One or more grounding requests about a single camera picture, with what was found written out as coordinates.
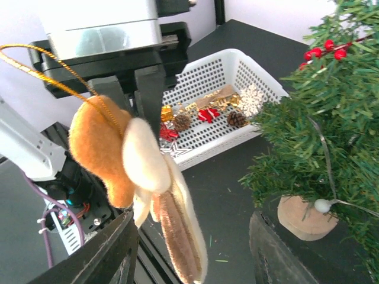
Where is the silver star ornament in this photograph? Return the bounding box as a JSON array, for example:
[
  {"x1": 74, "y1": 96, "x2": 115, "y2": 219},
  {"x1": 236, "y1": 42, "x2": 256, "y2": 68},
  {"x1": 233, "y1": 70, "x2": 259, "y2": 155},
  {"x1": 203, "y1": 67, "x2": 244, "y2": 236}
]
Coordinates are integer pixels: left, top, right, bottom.
[{"x1": 160, "y1": 141, "x2": 191, "y2": 159}]

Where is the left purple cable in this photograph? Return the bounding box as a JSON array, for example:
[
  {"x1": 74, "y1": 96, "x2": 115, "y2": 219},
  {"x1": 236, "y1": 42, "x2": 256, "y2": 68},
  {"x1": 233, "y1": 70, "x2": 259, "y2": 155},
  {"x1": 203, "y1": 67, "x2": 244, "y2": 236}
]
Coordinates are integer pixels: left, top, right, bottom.
[{"x1": 22, "y1": 174, "x2": 86, "y2": 269}]

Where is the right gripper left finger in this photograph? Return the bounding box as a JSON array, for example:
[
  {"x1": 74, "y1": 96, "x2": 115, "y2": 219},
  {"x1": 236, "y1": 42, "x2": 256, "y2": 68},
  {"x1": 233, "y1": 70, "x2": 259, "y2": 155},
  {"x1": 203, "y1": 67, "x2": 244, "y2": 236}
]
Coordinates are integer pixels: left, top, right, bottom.
[{"x1": 30, "y1": 211, "x2": 139, "y2": 284}]

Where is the white wooden snowflake ornament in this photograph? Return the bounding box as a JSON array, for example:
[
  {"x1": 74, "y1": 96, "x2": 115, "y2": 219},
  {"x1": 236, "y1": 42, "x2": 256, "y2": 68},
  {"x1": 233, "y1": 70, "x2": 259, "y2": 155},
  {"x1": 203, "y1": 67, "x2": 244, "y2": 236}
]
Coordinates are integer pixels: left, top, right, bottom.
[{"x1": 237, "y1": 85, "x2": 266, "y2": 117}]

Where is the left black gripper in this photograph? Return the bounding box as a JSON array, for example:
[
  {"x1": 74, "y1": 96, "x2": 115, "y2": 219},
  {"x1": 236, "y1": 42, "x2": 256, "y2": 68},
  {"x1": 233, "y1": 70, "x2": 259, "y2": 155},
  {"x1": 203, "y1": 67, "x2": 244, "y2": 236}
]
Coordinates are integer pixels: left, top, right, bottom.
[{"x1": 28, "y1": 21, "x2": 191, "y2": 133}]

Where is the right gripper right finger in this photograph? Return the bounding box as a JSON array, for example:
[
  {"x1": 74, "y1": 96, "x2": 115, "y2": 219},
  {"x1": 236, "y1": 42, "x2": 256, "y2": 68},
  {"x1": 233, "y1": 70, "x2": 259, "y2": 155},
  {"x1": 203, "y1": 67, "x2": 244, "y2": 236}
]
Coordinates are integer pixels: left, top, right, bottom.
[{"x1": 249, "y1": 211, "x2": 319, "y2": 284}]

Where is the gold gift box ornament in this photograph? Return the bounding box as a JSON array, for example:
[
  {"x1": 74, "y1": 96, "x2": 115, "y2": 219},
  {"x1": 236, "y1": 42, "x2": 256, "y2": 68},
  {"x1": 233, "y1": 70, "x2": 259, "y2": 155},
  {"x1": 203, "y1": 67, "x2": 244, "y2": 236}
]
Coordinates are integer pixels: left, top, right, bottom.
[{"x1": 160, "y1": 105, "x2": 174, "y2": 122}]

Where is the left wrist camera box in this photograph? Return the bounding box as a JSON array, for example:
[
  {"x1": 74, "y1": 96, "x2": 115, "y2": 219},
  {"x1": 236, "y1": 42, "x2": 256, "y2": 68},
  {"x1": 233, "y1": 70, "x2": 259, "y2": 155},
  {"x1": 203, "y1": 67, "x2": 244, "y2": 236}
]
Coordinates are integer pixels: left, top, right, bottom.
[{"x1": 38, "y1": 0, "x2": 162, "y2": 60}]

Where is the wooden bauble ornament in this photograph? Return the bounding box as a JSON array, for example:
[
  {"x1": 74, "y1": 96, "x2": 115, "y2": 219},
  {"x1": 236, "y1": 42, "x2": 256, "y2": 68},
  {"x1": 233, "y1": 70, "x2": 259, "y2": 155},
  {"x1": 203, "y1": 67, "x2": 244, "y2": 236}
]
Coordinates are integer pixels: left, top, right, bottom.
[{"x1": 0, "y1": 43, "x2": 210, "y2": 284}]

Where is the brown pine cone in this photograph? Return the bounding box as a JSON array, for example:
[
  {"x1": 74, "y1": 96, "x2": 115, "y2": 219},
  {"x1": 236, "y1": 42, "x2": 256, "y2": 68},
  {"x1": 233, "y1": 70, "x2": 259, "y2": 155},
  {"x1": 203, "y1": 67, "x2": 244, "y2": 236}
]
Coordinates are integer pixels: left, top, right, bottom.
[
  {"x1": 227, "y1": 111, "x2": 248, "y2": 128},
  {"x1": 173, "y1": 113, "x2": 191, "y2": 131}
]

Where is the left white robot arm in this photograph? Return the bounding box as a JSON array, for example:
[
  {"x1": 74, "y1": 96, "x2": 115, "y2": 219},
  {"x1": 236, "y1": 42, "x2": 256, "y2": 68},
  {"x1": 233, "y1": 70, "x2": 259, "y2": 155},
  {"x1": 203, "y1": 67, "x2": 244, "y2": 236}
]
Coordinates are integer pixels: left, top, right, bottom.
[{"x1": 1, "y1": 22, "x2": 191, "y2": 208}]

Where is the red bow ornament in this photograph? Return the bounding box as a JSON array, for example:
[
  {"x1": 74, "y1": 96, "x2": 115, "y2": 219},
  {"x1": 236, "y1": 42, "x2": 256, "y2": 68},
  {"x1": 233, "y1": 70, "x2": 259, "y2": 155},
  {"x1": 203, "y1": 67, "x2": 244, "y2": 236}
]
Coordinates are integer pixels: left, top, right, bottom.
[{"x1": 159, "y1": 124, "x2": 179, "y2": 142}]

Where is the red berry sprig ornament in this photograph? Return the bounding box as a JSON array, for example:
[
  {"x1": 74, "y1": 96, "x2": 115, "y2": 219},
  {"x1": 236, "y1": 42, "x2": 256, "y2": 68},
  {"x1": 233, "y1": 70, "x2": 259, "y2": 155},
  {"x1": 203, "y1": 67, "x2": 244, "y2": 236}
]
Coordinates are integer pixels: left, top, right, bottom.
[{"x1": 299, "y1": 35, "x2": 373, "y2": 70}]

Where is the white plastic basket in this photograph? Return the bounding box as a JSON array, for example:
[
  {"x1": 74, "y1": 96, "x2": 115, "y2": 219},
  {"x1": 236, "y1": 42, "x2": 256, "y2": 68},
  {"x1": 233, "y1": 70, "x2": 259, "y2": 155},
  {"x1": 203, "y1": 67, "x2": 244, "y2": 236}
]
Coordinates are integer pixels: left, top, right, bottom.
[{"x1": 163, "y1": 49, "x2": 287, "y2": 170}]

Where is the small green christmas tree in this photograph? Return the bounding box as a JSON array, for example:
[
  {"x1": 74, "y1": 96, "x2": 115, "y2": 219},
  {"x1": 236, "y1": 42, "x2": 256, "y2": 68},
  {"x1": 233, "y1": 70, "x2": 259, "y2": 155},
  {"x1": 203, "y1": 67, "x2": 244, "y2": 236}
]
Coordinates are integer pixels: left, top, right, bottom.
[{"x1": 241, "y1": 1, "x2": 378, "y2": 283}]

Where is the white ball light string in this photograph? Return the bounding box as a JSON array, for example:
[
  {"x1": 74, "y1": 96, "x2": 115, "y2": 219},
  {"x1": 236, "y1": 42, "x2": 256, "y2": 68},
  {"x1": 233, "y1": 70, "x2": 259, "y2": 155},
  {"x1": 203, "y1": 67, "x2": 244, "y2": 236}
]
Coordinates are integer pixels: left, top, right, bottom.
[{"x1": 306, "y1": 115, "x2": 379, "y2": 218}]

